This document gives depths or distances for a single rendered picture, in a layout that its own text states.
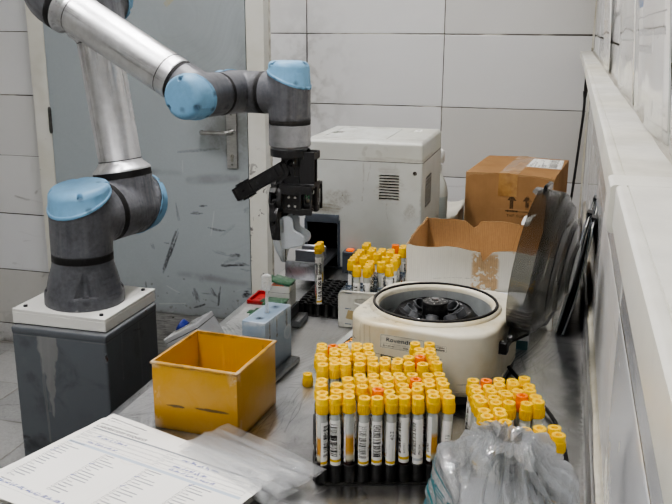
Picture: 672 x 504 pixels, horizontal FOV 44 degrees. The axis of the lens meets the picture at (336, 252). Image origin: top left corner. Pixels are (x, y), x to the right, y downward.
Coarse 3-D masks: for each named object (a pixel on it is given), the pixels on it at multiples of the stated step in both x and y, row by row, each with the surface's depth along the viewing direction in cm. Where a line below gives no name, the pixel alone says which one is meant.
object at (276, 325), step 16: (272, 304) 139; (288, 304) 139; (256, 320) 131; (272, 320) 132; (288, 320) 139; (256, 336) 131; (272, 336) 133; (288, 336) 139; (288, 352) 140; (288, 368) 137
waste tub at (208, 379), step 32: (192, 352) 126; (224, 352) 126; (256, 352) 124; (160, 384) 116; (192, 384) 114; (224, 384) 112; (256, 384) 118; (160, 416) 117; (192, 416) 115; (224, 416) 114; (256, 416) 119
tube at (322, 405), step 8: (320, 400) 101; (328, 400) 101; (320, 408) 101; (328, 408) 101; (320, 416) 101; (320, 424) 102; (320, 432) 102; (320, 440) 102; (320, 448) 102; (320, 456) 103; (320, 464) 103
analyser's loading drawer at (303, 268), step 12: (300, 252) 184; (312, 252) 183; (324, 252) 188; (336, 252) 195; (288, 264) 180; (300, 264) 179; (312, 264) 178; (324, 264) 185; (288, 276) 180; (300, 276) 180; (312, 276) 179
